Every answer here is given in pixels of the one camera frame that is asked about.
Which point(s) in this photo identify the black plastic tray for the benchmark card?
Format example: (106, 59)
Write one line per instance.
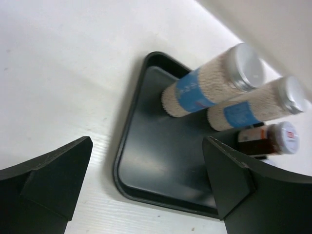
(159, 159)

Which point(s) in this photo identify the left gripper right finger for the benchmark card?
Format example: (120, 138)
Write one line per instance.
(253, 197)

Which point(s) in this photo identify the white bottle blue label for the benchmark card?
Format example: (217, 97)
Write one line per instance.
(279, 98)
(236, 71)

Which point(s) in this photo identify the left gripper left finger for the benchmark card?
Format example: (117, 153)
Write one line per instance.
(39, 196)

